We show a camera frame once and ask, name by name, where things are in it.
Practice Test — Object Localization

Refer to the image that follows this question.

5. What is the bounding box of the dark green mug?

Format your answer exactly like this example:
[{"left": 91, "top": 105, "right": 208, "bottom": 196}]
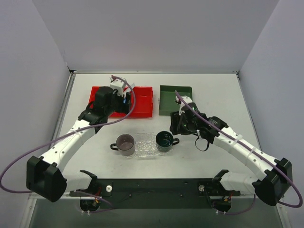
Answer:
[{"left": 155, "top": 131, "right": 180, "bottom": 152}]

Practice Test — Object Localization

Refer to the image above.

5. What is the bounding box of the mauve mug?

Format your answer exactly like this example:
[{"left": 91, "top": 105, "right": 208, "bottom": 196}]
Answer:
[{"left": 110, "top": 134, "right": 135, "bottom": 156}]

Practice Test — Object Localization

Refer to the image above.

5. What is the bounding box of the clear textured holder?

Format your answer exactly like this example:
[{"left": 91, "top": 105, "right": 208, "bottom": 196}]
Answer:
[{"left": 134, "top": 133, "right": 157, "bottom": 152}]

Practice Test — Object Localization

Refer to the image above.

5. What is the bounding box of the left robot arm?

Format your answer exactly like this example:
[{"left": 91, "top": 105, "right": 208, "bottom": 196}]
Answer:
[{"left": 26, "top": 86, "right": 134, "bottom": 202}]

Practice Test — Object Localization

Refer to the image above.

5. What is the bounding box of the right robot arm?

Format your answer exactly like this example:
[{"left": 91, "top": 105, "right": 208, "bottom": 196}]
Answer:
[{"left": 170, "top": 110, "right": 293, "bottom": 206}]

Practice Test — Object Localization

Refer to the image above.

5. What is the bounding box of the clear textured oval tray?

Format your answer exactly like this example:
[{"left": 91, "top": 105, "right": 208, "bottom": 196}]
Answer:
[{"left": 126, "top": 148, "right": 173, "bottom": 158}]

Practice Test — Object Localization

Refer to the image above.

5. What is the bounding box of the green plastic bin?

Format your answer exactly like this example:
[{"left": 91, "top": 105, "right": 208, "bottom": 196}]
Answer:
[{"left": 159, "top": 85, "right": 192, "bottom": 116}]

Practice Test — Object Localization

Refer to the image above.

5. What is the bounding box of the red compartment bin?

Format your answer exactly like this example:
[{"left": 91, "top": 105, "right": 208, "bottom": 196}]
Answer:
[{"left": 89, "top": 86, "right": 153, "bottom": 119}]

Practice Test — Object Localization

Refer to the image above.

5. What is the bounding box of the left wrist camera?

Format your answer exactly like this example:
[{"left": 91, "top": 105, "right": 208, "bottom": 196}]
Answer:
[{"left": 110, "top": 78, "right": 126, "bottom": 96}]

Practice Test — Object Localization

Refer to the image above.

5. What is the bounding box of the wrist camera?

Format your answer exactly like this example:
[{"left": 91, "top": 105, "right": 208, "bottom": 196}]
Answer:
[
  {"left": 110, "top": 78, "right": 126, "bottom": 96},
  {"left": 175, "top": 96, "right": 193, "bottom": 115}
]

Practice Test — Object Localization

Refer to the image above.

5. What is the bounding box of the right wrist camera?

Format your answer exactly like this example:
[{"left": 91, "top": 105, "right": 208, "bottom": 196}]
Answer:
[{"left": 175, "top": 96, "right": 193, "bottom": 115}]

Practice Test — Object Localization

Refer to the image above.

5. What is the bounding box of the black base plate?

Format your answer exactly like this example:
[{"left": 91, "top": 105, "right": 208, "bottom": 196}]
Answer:
[{"left": 68, "top": 178, "right": 240, "bottom": 209}]

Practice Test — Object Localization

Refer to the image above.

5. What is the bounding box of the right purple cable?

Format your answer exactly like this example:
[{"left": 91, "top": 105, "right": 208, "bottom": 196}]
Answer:
[{"left": 174, "top": 89, "right": 300, "bottom": 216}]

